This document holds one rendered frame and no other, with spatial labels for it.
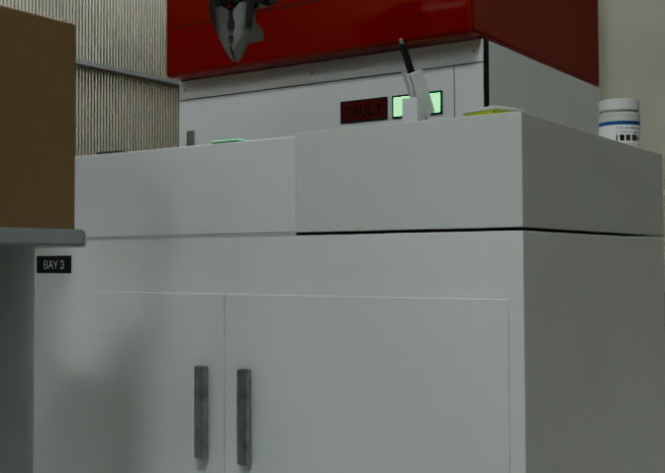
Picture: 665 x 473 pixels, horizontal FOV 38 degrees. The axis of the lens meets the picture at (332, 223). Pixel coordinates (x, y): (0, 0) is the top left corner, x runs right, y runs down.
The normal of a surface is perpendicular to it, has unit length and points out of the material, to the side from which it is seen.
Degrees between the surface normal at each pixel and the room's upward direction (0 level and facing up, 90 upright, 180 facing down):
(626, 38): 90
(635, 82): 90
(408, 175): 90
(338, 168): 90
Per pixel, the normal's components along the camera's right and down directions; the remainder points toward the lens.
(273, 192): -0.56, -0.03
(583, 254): 0.83, -0.03
